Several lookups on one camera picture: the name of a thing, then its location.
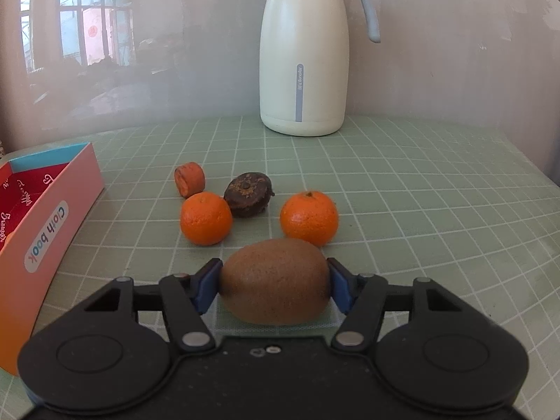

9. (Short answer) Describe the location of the brown kiwi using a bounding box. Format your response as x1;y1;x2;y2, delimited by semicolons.
219;238;331;326

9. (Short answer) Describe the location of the dark dried fruit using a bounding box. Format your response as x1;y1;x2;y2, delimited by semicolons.
223;173;274;218

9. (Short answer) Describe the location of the orange mandarin middle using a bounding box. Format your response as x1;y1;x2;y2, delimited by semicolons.
180;191;233;246

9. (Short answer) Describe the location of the orange mandarin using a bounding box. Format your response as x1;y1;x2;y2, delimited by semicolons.
279;191;339;246
180;191;233;246

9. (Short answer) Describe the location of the orange mandarin right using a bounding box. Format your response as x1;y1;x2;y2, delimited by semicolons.
279;191;339;246

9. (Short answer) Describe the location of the orange carrot piece far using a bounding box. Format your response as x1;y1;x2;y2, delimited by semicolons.
174;162;205;199

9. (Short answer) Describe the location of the green grid tablecloth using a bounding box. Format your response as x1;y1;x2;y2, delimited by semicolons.
0;114;560;420

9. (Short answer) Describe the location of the colourful cardboard box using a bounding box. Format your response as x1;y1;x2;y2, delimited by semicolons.
1;142;104;376

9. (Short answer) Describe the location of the white thermos jug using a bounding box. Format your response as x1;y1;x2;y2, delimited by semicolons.
259;0;380;137

